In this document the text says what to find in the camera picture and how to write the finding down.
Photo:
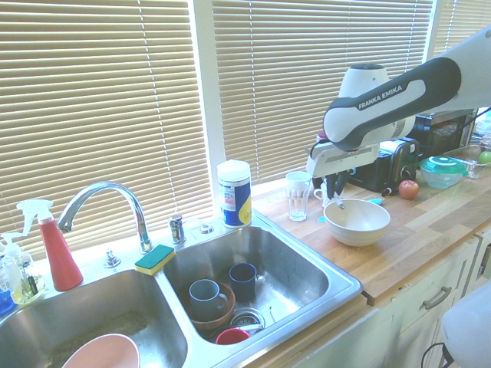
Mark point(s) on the navy blue cup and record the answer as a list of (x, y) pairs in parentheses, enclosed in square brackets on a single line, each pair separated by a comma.
[(242, 278)]

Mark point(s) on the medium beige window blind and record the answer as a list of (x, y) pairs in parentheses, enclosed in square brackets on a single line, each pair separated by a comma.
[(287, 76)]

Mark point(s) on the cream ceramic bowl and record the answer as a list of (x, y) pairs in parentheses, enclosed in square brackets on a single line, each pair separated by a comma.
[(358, 226)]

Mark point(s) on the pink plastic bowl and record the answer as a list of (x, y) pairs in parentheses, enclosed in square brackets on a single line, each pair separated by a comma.
[(107, 352)]

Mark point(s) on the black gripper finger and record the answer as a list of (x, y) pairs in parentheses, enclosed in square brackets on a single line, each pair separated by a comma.
[(331, 188), (341, 183)]

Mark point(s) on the narrow beige window blind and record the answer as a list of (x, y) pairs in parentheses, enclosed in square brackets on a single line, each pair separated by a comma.
[(456, 19)]

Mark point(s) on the small white mug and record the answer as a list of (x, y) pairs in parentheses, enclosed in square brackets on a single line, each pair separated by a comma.
[(320, 193)]

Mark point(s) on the blue liquid soap bottle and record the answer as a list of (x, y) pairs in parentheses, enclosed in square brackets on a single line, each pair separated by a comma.
[(4, 297)]

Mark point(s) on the cream kitchen cabinet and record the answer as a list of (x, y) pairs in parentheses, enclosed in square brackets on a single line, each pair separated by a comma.
[(422, 329)]

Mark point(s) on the glass jar with yellow liquid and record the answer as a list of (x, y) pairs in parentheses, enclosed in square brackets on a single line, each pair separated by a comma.
[(28, 285)]

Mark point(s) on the black microwave oven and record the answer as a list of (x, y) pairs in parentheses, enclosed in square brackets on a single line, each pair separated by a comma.
[(445, 134)]

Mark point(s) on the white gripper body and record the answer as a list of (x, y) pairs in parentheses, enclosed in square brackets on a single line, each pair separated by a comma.
[(345, 159)]

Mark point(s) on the red cup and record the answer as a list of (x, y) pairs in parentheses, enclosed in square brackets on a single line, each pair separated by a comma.
[(230, 337)]

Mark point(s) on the stainless steel double sink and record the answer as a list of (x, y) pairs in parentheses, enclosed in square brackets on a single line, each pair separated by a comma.
[(276, 260)]

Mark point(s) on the green apple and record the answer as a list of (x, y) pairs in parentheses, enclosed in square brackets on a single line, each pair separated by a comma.
[(485, 156)]

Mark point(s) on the white blue wipes canister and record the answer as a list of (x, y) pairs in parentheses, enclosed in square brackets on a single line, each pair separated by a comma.
[(234, 195)]

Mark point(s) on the chrome gooseneck faucet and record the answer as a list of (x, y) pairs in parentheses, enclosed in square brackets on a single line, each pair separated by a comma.
[(115, 191)]

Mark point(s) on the red spray bottle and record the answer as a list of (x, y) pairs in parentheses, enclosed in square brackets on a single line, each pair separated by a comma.
[(59, 257)]

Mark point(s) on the brown wooden bowl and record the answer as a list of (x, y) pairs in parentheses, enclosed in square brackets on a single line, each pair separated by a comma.
[(226, 312)]

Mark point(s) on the black toaster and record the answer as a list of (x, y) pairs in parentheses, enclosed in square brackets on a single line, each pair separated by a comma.
[(391, 165)]

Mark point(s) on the yellow green sponge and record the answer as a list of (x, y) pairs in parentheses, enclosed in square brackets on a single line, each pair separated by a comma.
[(155, 258)]

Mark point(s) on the grey mug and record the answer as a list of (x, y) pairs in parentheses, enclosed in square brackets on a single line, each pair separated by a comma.
[(205, 297)]

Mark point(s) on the wide beige window blind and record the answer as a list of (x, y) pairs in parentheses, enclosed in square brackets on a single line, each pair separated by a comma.
[(88, 107)]

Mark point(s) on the small chrome sink knob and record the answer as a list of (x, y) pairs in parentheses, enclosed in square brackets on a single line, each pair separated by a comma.
[(111, 258)]

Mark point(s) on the clear container teal lid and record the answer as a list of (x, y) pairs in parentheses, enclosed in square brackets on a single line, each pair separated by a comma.
[(441, 172)]

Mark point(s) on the clear drinking glass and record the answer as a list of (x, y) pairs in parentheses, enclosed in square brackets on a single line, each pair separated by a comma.
[(298, 209)]

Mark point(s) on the white sink side sprayer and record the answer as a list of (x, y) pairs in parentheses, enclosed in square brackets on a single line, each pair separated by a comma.
[(205, 228)]

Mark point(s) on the clear plastic box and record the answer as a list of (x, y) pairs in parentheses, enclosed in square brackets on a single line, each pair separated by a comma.
[(470, 153)]

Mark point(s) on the red apple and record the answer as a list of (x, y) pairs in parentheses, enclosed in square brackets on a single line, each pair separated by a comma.
[(408, 189)]

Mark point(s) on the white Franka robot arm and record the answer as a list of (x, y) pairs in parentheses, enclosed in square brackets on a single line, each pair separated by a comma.
[(399, 103)]

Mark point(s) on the teal utensil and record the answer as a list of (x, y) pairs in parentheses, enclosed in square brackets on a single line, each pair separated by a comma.
[(376, 200)]

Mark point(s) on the white rounded robot shell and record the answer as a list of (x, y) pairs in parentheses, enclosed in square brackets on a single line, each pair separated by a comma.
[(470, 333)]

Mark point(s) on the metal sink strainer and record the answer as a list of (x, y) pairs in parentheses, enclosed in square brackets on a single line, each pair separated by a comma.
[(249, 320)]

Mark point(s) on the chrome soap dispenser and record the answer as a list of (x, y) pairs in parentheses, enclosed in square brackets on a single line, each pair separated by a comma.
[(177, 228)]

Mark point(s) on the clear pump soap bottle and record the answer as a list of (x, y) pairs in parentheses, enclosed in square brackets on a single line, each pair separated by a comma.
[(11, 264)]

